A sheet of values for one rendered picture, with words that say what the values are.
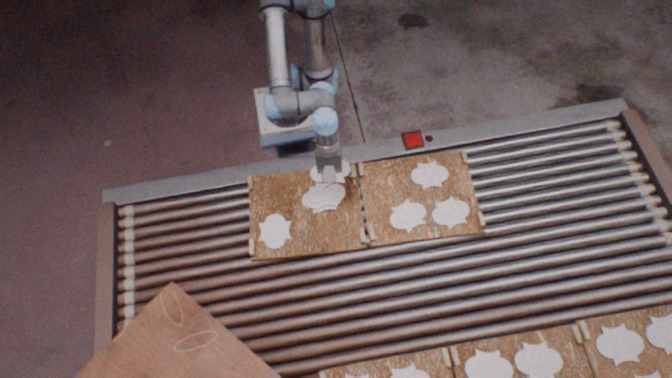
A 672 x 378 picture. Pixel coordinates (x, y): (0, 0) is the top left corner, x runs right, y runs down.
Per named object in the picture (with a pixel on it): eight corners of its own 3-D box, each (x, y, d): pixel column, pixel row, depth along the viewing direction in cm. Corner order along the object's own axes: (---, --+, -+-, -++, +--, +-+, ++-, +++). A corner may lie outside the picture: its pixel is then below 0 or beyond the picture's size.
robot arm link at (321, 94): (297, 82, 188) (299, 109, 182) (332, 78, 188) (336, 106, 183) (299, 98, 195) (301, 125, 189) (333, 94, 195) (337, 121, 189)
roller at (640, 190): (122, 283, 216) (117, 277, 212) (646, 186, 224) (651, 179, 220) (122, 295, 214) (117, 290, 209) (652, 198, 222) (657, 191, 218)
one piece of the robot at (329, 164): (312, 163, 186) (316, 190, 200) (340, 162, 186) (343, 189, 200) (312, 132, 192) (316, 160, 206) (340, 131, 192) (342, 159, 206)
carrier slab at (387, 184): (357, 165, 230) (357, 163, 229) (463, 152, 231) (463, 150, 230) (370, 248, 213) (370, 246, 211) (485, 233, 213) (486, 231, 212)
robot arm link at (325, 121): (336, 102, 181) (339, 124, 177) (337, 124, 191) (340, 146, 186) (310, 105, 181) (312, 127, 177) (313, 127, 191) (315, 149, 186)
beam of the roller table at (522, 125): (107, 196, 237) (101, 188, 232) (617, 106, 246) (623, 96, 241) (107, 215, 233) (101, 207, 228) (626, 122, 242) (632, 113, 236)
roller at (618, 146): (122, 233, 226) (117, 228, 222) (623, 143, 234) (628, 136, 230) (122, 245, 224) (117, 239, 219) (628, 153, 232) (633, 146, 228)
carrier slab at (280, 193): (249, 178, 230) (248, 176, 229) (355, 167, 230) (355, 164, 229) (251, 262, 212) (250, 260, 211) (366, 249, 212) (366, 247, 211)
